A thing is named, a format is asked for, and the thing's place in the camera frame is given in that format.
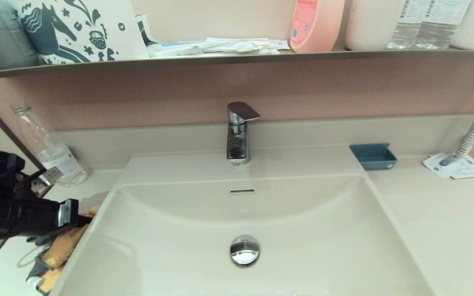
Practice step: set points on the orange cleaning cloth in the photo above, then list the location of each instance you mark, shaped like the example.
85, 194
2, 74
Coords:
62, 246

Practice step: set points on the clear labelled water bottle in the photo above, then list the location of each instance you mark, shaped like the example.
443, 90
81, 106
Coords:
438, 33
405, 35

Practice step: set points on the chrome drain stopper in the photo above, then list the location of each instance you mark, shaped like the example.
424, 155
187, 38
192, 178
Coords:
244, 250

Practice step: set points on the small patterned white pouch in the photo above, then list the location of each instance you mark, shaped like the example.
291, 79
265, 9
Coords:
146, 31

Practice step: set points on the clear plastic water bottle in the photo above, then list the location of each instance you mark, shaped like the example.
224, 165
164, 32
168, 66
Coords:
56, 160

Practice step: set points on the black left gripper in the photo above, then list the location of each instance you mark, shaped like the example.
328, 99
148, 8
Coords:
19, 218

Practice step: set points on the white ceramic sink basin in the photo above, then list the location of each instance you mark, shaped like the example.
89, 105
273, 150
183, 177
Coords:
303, 246

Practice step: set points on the white round container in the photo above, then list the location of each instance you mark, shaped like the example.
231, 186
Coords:
368, 28

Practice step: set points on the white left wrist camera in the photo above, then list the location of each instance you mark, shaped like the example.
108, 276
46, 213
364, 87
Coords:
51, 175

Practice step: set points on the white printed paper packet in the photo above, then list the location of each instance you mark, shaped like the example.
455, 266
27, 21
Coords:
467, 168

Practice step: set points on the small white printed box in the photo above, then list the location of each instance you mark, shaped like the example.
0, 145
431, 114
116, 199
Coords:
280, 43

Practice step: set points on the blue soap dish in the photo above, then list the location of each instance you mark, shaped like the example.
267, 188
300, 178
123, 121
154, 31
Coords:
372, 158

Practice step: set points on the pink lotion bottle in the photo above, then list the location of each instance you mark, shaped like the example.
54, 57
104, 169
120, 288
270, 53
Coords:
319, 28

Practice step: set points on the crumpled white wrapper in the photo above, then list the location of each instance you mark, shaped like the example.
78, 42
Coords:
241, 45

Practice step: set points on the white horse print bag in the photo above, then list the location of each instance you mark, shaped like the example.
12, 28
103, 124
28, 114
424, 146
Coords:
97, 24

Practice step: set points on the brown wall shelf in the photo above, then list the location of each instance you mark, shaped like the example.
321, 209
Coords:
220, 60

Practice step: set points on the chrome sink faucet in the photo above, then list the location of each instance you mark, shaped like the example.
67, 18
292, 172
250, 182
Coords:
237, 144

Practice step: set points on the white tube packet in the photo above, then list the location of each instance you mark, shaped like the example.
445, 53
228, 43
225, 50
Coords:
175, 50

